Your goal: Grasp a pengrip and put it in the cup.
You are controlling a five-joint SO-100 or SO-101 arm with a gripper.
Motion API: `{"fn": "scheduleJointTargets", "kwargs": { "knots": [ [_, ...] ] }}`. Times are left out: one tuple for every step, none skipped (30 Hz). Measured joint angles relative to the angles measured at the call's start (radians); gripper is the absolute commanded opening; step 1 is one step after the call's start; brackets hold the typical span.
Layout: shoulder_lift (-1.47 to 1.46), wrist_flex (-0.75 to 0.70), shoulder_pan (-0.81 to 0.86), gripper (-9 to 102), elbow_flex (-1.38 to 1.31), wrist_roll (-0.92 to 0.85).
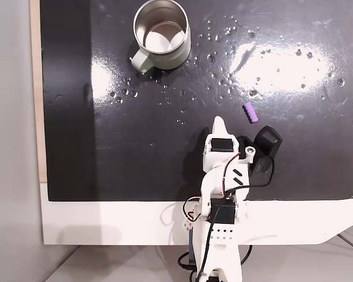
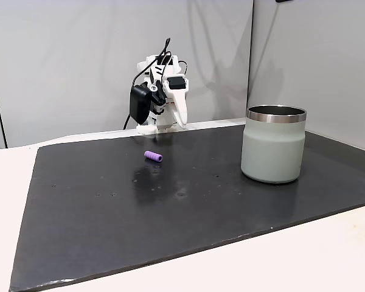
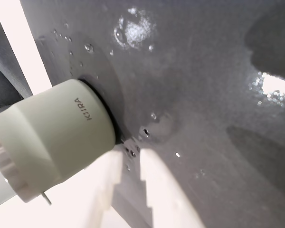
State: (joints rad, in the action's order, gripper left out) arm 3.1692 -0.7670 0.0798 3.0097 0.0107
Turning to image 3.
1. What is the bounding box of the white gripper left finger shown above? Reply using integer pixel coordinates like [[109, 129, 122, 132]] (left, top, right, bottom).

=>
[[41, 150, 124, 228]]

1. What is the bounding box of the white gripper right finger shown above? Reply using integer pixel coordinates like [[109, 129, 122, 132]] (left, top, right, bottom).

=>
[[138, 148, 205, 228]]

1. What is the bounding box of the pale green steel-rimmed cup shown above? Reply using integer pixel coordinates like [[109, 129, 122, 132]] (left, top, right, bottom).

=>
[[0, 78, 122, 204]]

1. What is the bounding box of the black table mat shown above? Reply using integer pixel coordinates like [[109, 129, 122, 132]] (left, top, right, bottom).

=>
[[20, 0, 285, 228]]

